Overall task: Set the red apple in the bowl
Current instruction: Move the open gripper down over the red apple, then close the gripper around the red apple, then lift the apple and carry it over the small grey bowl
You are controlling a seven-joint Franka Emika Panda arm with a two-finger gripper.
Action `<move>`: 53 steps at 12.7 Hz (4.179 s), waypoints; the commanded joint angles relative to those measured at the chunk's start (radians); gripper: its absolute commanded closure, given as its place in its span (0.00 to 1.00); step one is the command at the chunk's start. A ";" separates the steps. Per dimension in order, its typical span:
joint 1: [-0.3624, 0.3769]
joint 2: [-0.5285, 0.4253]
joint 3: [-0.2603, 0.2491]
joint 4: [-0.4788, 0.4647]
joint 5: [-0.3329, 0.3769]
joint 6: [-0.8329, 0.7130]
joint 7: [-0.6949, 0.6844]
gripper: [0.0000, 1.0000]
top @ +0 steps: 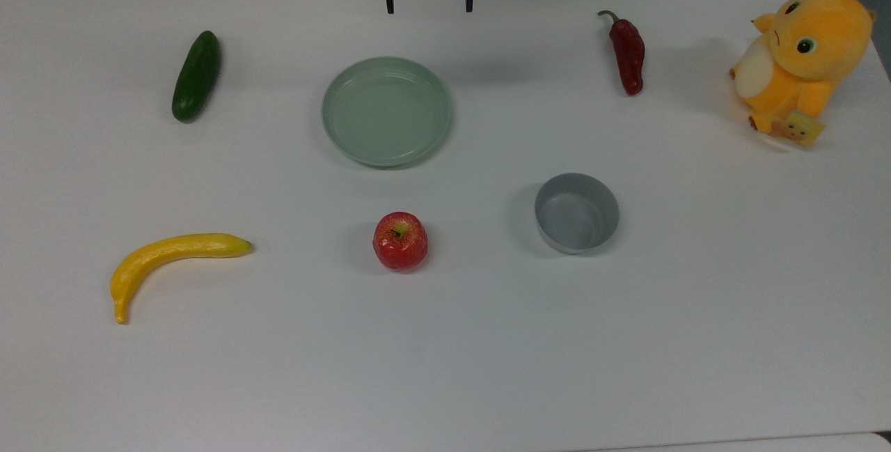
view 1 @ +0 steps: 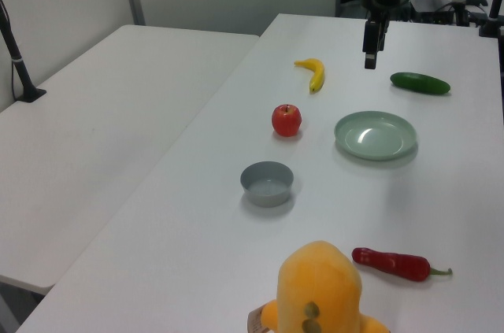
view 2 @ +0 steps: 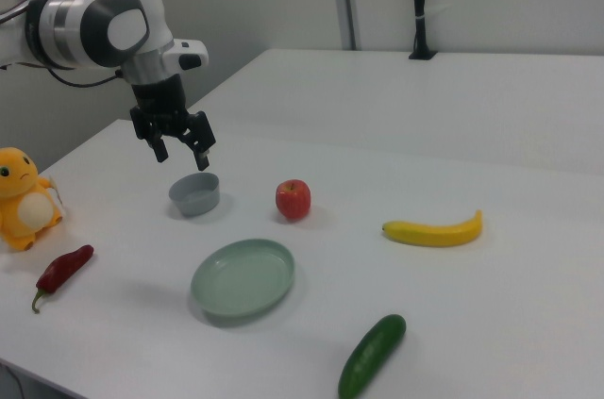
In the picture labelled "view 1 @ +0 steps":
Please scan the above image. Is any red chili pepper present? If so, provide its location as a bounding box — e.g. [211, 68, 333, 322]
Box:
[351, 246, 454, 283]

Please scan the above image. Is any small grey bowl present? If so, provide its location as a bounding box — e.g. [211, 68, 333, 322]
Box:
[239, 161, 295, 208]

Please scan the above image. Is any pale green plate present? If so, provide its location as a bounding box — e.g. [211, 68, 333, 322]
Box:
[333, 110, 418, 161]

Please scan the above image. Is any green cucumber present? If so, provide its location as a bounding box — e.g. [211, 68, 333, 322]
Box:
[389, 72, 451, 95]

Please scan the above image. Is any red apple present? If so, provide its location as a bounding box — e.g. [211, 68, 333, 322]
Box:
[271, 103, 304, 138]

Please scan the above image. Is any yellow banana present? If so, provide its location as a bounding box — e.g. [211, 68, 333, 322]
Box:
[293, 57, 326, 94]

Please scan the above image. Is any black pole with white band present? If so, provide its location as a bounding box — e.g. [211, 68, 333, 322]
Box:
[0, 0, 47, 104]

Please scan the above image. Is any black camera stand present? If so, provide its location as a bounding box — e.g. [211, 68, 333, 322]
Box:
[478, 0, 504, 39]

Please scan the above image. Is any orange plush toy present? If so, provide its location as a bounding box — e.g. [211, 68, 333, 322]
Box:
[246, 240, 393, 333]

